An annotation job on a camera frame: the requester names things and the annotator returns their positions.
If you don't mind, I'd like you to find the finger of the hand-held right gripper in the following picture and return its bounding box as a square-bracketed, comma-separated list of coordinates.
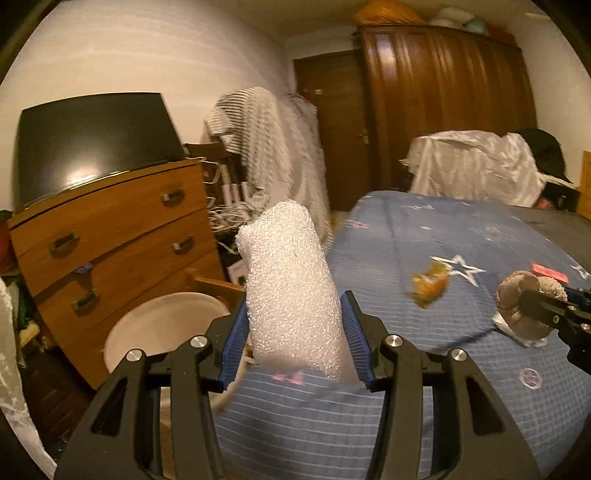
[517, 288, 591, 334]
[562, 285, 591, 305]

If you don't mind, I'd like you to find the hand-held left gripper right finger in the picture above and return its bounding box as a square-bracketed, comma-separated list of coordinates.
[339, 290, 542, 480]

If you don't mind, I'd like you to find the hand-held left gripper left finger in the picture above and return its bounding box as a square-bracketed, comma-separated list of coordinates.
[54, 291, 250, 480]

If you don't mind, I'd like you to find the grey plush toy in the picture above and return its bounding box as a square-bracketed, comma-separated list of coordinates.
[491, 270, 568, 348]

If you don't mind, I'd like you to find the white plastic basin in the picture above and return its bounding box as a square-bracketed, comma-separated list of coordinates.
[102, 292, 237, 411]

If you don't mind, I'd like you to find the white bubble wrap roll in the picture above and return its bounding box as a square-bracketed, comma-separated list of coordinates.
[235, 200, 358, 384]

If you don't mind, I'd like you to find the red flat packet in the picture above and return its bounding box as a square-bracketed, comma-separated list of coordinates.
[530, 262, 570, 283]

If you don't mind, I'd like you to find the wooden chair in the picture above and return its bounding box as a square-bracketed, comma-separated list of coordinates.
[185, 267, 246, 302]

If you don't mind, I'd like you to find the dark grey sheet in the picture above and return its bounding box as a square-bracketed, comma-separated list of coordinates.
[505, 204, 591, 265]

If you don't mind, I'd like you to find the blue checked star blanket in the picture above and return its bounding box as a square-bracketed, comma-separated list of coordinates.
[213, 191, 591, 480]

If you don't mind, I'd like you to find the orange toy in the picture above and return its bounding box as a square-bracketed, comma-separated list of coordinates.
[411, 257, 452, 308]

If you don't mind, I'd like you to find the white satin cover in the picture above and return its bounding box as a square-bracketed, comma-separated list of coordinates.
[398, 130, 544, 208]

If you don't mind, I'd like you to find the wooden dresser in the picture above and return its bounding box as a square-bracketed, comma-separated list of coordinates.
[7, 159, 223, 392]

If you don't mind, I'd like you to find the white clothes hanger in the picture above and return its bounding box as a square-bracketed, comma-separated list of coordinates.
[198, 156, 223, 186]

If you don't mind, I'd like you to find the dark wooden door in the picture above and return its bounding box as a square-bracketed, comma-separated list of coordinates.
[294, 51, 371, 214]

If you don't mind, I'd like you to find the grey white striped shirt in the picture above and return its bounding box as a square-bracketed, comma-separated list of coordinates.
[205, 87, 332, 241]

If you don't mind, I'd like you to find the white shiny cloth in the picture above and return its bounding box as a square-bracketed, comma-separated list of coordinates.
[0, 277, 58, 480]

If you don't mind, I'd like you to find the pile of clothes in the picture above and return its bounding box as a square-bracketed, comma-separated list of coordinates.
[0, 209, 48, 354]

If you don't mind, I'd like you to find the dark wooden wardrobe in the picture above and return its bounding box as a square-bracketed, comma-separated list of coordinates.
[358, 24, 539, 209]

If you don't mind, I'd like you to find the black flat screen television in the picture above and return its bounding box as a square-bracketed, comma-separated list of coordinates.
[11, 92, 186, 214]

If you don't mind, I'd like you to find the white bundled bedding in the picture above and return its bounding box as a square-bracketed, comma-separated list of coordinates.
[424, 6, 491, 36]

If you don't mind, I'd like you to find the orange bag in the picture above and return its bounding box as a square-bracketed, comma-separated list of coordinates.
[352, 0, 426, 27]

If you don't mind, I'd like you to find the tangle of white cables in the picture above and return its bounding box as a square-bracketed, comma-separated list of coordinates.
[207, 204, 252, 247]

